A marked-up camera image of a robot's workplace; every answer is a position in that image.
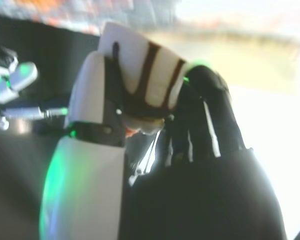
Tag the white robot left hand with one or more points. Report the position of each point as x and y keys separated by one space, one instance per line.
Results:
x=202 y=195

